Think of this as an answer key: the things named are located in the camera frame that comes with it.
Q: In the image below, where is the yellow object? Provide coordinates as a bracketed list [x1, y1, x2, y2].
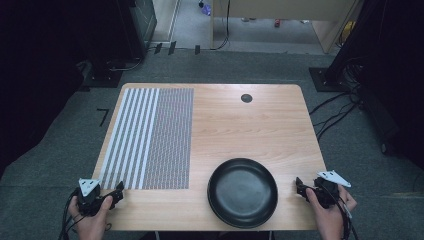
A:
[339, 20, 356, 47]

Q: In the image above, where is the grey white striped placemat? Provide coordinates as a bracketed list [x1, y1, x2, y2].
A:
[98, 87, 195, 191]

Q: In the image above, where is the light wooden cabinet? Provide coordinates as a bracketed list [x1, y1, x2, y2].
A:
[210, 0, 363, 55]

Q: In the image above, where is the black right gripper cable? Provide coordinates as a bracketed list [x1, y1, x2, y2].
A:
[308, 186, 360, 240]

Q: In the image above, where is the person's right hand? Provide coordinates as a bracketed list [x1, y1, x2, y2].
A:
[305, 184, 358, 240]

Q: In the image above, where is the black hanging cable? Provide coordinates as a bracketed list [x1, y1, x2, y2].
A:
[210, 0, 232, 52]

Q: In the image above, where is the black metal stand base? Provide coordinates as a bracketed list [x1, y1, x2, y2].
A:
[81, 59, 124, 89]
[308, 66, 354, 93]

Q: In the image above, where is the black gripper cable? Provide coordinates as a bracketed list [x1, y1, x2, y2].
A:
[58, 189, 88, 240]
[308, 186, 360, 240]

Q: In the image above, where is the person's left hand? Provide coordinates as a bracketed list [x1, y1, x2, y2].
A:
[67, 195, 114, 240]

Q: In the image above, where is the black floor cables bundle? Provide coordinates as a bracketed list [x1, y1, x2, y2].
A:
[308, 56, 368, 143]

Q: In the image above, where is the dark curtain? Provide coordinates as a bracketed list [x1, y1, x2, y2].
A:
[324, 0, 424, 171]
[0, 0, 141, 179]

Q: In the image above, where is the dark equipment cabinet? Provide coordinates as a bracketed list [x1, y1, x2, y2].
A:
[116, 0, 158, 61]

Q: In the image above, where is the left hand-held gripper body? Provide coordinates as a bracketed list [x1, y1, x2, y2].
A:
[76, 178, 116, 218]

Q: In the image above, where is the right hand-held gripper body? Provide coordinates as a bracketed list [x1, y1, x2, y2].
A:
[312, 170, 352, 210]

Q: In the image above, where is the black round plate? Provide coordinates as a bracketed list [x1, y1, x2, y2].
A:
[206, 157, 279, 230]

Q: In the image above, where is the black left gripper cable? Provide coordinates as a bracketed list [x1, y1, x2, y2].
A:
[58, 189, 88, 240]

